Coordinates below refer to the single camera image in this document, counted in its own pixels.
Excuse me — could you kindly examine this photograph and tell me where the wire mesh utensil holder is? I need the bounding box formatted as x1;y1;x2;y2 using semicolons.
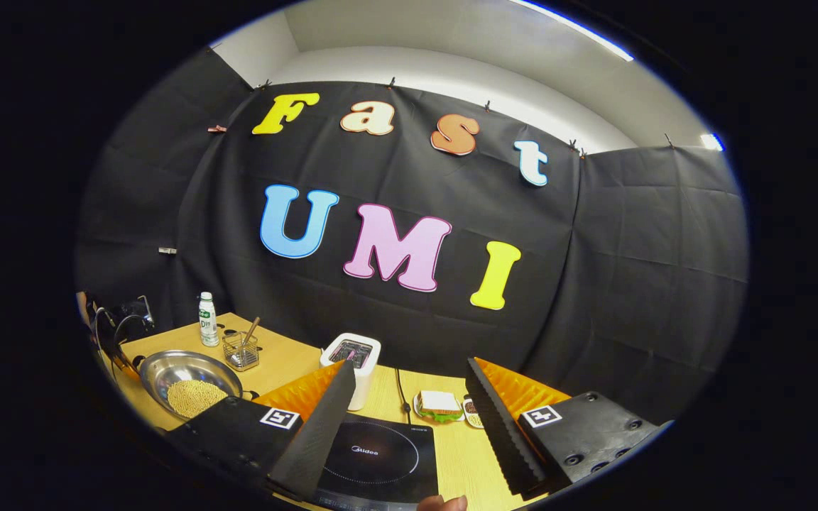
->
222;330;261;372

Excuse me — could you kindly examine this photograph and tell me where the sandwich on white plate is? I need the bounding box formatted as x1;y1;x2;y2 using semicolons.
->
413;390;467;424

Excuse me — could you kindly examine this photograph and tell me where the white drink bottle green label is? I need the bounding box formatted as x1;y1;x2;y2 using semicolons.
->
198;291;219;347

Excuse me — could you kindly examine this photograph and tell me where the white toaster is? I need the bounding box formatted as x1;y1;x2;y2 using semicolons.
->
320;333;382;412

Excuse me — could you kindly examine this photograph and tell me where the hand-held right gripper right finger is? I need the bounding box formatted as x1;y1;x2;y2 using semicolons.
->
464;356;674;498

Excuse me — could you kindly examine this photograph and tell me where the pile of soybeans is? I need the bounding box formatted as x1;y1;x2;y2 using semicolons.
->
166;380;229;419

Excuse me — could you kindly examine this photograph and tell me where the black induction cooktop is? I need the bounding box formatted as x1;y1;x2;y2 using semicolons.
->
313;414;440;511

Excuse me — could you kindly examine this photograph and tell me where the wooden-handled utensil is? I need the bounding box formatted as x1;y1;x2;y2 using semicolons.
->
239;317;262;356

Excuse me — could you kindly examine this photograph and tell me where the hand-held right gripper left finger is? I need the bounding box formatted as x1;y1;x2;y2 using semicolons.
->
168;358;357;503

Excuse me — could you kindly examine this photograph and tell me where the steel pot with black handles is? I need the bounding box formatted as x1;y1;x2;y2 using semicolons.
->
132;349;261;421

